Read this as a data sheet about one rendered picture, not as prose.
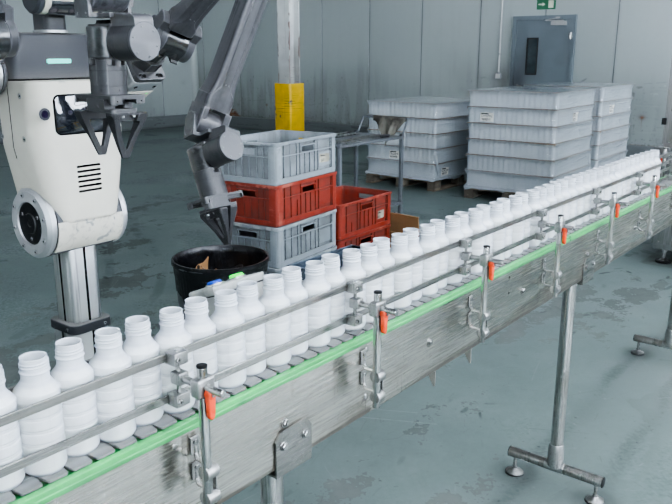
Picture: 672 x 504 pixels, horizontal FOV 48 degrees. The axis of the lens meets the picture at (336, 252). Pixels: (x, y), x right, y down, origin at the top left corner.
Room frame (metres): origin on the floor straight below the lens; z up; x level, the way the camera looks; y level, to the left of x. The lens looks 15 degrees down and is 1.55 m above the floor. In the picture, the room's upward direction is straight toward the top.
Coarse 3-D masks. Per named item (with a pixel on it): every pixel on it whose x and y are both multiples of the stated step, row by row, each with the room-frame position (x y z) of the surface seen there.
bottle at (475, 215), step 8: (472, 208) 1.90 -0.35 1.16; (472, 216) 1.87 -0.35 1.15; (480, 216) 1.87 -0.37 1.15; (472, 224) 1.87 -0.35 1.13; (480, 224) 1.87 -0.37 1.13; (480, 240) 1.86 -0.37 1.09; (472, 248) 1.86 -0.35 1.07; (480, 248) 1.86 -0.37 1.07; (472, 272) 1.86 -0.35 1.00; (480, 272) 1.87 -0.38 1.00
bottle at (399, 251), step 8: (392, 240) 1.60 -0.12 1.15; (400, 240) 1.60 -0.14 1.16; (392, 248) 1.60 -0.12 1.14; (400, 248) 1.59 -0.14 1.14; (392, 256) 1.59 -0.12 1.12; (400, 256) 1.59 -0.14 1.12; (408, 256) 1.59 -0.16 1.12; (400, 272) 1.58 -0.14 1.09; (408, 272) 1.59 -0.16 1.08; (400, 280) 1.58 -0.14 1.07; (408, 280) 1.59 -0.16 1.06; (400, 288) 1.58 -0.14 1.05; (408, 288) 1.59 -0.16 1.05; (408, 296) 1.59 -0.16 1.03; (400, 304) 1.58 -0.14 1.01; (408, 304) 1.59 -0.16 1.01
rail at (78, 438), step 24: (648, 168) 2.94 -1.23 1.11; (528, 216) 2.07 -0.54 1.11; (576, 216) 2.36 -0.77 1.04; (528, 240) 2.08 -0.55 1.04; (408, 264) 1.58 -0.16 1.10; (336, 288) 1.38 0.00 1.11; (288, 312) 1.27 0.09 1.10; (360, 312) 1.44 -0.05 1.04; (216, 336) 1.14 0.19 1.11; (312, 336) 1.32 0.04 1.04; (96, 384) 0.96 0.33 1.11; (24, 408) 0.88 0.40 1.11; (144, 408) 1.02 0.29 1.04; (96, 432) 0.95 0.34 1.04; (48, 456) 0.90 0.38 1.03
